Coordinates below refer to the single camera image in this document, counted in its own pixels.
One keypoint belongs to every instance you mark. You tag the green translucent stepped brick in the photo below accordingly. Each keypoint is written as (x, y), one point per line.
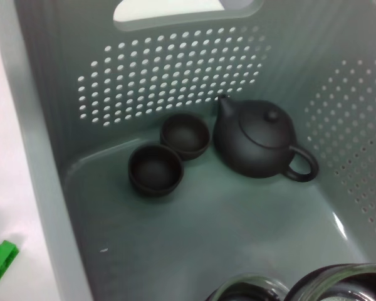
(1, 263)

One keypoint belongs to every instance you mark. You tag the grey perforated storage basket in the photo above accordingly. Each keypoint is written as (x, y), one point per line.
(206, 219)

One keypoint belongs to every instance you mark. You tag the black clay teapot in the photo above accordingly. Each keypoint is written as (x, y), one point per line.
(253, 141)

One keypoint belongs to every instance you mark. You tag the glass teacup black sleeve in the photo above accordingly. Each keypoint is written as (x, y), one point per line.
(247, 288)
(338, 282)

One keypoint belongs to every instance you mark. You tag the black clay teacup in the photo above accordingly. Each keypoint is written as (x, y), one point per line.
(155, 169)
(185, 135)

